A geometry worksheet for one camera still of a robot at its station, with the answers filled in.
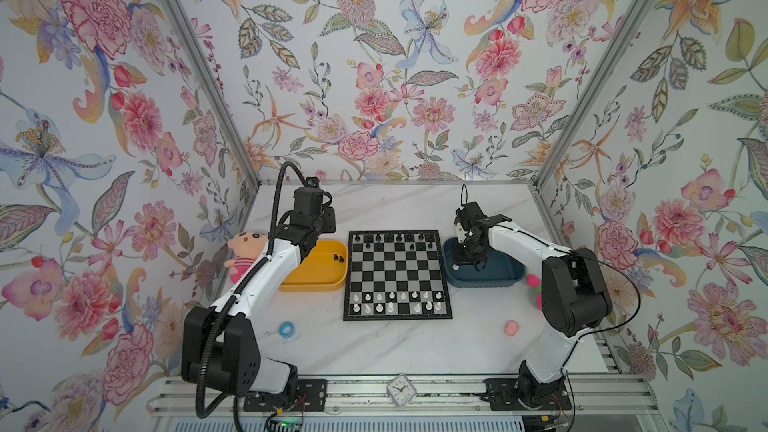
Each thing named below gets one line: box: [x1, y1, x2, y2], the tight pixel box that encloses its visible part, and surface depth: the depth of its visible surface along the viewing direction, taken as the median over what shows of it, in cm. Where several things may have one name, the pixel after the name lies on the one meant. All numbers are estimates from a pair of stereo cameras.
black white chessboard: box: [343, 230, 453, 321], surface depth 95 cm
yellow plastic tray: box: [278, 241, 348, 292], surface depth 95 cm
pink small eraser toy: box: [504, 320, 520, 337], surface depth 85 cm
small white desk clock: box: [386, 373, 417, 409], surface depth 75 cm
